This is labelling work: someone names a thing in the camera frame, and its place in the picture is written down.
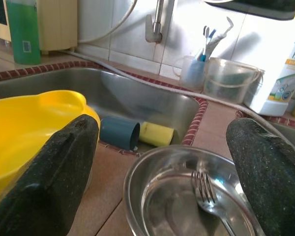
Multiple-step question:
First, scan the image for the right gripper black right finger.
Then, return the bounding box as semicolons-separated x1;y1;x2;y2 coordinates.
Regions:
225;118;295;236

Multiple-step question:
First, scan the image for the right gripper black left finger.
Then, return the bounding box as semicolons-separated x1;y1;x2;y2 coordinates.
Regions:
0;114;100;236

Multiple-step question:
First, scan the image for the yellow plastic bowl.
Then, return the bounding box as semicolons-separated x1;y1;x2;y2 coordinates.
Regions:
0;90;101;205

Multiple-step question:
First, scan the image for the metal fork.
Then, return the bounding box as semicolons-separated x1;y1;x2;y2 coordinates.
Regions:
191;170;236;236

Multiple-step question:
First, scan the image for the dark teal mug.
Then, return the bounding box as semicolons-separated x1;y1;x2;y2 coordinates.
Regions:
100;116;141;150

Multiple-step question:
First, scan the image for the steel sink basin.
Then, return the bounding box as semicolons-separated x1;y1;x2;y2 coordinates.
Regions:
270;121;295;158
0;67;202;153

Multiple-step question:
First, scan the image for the white detergent bottle yellow cap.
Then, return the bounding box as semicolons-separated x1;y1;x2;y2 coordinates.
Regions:
243;6;295;117

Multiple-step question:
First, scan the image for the clear plastic bucket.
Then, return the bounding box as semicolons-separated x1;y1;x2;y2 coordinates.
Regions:
203;57;265;104

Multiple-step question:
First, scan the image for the round steel bowl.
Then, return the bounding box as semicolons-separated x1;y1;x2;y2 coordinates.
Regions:
123;145;266;236

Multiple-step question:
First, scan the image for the translucent toothbrush cup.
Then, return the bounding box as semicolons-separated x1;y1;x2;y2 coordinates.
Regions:
173;55;207;90

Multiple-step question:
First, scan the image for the white toothbrush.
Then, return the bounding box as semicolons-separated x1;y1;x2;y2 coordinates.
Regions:
206;16;234;59

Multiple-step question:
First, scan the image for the green liquid bottle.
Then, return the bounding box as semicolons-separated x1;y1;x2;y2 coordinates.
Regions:
5;0;42;65

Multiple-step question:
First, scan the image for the beige water filter appliance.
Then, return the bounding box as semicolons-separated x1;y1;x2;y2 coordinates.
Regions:
0;0;78;55

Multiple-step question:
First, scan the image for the blue toothbrush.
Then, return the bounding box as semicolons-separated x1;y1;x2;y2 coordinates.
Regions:
199;26;217;62

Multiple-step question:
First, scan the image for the long white counter hose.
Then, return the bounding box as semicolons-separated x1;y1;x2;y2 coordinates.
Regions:
61;50;283;133

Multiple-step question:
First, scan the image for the curved white heater hose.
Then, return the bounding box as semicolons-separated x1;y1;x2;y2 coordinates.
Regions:
77;0;138;44

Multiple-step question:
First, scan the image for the grey wall tap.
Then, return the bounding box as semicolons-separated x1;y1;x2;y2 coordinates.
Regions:
145;0;175;44

